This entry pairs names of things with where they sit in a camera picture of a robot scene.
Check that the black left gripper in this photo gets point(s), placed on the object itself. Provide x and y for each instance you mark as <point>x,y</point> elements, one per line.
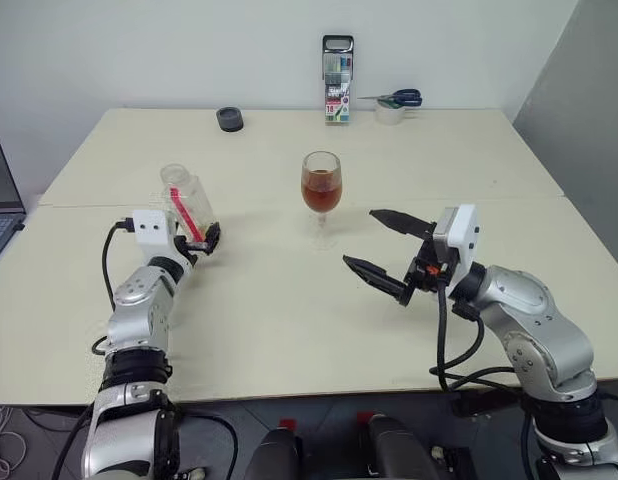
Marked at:
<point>184,246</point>

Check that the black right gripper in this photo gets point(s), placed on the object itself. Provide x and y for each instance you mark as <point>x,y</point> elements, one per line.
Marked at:
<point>426,270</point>

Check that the clear bottle with pink label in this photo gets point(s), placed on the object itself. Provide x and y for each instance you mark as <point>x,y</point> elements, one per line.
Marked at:
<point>194,200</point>

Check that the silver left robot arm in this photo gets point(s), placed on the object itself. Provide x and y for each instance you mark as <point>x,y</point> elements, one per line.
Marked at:
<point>139,310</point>

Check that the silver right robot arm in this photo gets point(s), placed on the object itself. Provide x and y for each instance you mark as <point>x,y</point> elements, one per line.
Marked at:
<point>529,310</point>

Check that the clear wine glass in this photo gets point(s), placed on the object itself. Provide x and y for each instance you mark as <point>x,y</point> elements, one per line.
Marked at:
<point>321,192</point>

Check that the white tape roll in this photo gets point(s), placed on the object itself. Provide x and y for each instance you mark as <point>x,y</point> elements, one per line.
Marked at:
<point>386,117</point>

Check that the coloured marker pen pack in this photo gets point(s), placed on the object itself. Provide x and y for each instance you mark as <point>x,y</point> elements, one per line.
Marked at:
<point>338,105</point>

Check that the dark rounded housing red tab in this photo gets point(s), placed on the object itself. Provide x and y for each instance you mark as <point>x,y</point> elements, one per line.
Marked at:
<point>276,455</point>
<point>394,445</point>

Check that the dark grey laptop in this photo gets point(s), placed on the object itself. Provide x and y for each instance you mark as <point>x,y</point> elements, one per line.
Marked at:
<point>1,200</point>

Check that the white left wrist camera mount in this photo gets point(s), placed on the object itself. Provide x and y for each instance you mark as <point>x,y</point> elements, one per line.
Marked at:
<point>151,227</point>

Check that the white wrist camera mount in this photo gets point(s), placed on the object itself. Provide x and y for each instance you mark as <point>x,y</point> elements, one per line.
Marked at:
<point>151,227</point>
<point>466,225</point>

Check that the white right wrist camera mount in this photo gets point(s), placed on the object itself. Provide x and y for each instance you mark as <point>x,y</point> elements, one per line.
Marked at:
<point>466,225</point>

